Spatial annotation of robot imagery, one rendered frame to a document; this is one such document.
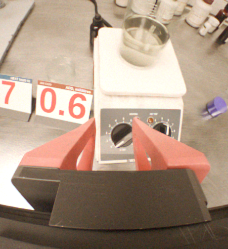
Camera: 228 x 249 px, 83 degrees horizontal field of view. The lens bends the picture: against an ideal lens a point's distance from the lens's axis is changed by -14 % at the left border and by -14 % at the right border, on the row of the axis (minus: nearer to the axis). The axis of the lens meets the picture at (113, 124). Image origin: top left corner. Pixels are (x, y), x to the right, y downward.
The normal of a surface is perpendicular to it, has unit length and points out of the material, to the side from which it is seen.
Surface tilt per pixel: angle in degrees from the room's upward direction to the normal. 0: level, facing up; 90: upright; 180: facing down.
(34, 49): 0
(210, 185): 0
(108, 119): 30
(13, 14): 0
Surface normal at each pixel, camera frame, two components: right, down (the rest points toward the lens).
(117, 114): 0.16, 0.21
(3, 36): 0.15, -0.31
